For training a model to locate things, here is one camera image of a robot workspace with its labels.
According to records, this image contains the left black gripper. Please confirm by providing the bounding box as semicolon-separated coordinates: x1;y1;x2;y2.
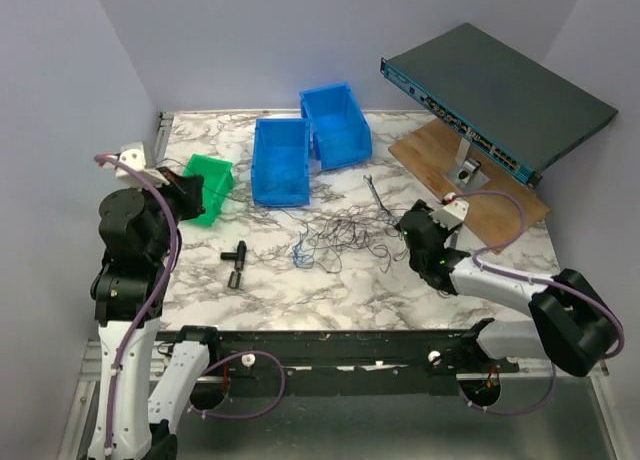
133;165;206;260

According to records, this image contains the dark purple cable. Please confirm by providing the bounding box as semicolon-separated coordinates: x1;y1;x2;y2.
199;189;409;276

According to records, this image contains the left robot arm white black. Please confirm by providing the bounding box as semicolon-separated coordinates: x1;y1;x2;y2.
86;167;222;459

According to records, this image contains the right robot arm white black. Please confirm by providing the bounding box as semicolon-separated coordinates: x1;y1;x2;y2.
396;197;625;377

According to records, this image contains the green plastic bin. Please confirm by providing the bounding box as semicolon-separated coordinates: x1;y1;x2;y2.
184;154;235;227

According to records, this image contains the small silver wrench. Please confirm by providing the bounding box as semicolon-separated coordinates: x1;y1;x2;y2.
363;175;390;214

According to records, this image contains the wooden board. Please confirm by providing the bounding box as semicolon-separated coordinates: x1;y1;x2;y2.
389;120;550;245

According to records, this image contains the blue plastic bin left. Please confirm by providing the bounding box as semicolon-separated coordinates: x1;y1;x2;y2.
251;118;310;208

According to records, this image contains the blue plastic bin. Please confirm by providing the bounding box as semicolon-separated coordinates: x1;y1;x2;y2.
251;118;310;208
299;83;373;171

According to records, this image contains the blue plastic bin right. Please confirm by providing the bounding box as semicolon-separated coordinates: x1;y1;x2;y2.
299;83;373;171

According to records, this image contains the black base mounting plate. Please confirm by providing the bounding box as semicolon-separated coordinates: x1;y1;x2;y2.
164;322;521;397

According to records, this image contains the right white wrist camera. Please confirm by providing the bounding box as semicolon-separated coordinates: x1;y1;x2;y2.
429;192;469;230

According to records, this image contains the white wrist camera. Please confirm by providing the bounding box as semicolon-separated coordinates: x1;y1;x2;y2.
115;142;169;188
429;192;469;230

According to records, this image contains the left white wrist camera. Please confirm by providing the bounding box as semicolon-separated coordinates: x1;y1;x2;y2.
115;142;169;188

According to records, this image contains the metal switch stand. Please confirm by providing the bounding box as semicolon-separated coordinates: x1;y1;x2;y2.
446;138;489;193

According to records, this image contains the aluminium frame rail left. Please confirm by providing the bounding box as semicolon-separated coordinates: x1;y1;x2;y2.
109;111;174;324

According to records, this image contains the black T-handle tool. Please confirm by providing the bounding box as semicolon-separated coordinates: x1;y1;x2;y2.
220;240;247;290

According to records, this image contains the dark network switch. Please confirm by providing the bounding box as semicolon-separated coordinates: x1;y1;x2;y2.
380;23;618;189

